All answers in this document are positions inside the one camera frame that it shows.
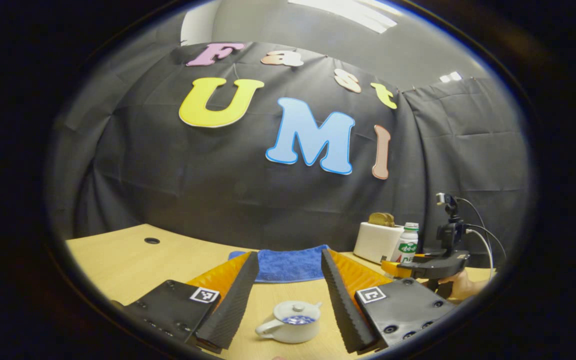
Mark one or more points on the small ceiling light panel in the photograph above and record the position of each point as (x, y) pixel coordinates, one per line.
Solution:
(450, 77)

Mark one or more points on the black backdrop cloth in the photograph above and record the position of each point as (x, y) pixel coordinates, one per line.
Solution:
(168, 175)

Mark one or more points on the brown bread slice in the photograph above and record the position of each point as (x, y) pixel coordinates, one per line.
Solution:
(375, 220)
(388, 220)

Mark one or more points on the white water bottle green label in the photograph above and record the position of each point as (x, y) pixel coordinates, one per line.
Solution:
(408, 245)

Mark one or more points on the large ceiling light panel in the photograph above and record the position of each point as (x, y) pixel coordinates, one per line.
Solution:
(353, 12)

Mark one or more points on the black table grommet hole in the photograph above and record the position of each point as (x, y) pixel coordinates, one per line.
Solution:
(151, 240)

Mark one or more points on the white toaster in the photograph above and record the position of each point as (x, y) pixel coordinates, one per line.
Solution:
(373, 242)

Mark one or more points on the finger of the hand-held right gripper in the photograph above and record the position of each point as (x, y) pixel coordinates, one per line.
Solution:
(400, 267)

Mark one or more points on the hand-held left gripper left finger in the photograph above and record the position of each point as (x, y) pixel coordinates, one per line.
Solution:
(230, 305)

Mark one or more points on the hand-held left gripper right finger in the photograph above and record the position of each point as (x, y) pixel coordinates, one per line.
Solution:
(345, 305)

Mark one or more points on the blue towel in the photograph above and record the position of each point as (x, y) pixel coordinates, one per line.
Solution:
(288, 265)

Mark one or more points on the white teacup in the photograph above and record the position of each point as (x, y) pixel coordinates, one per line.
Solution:
(293, 334)

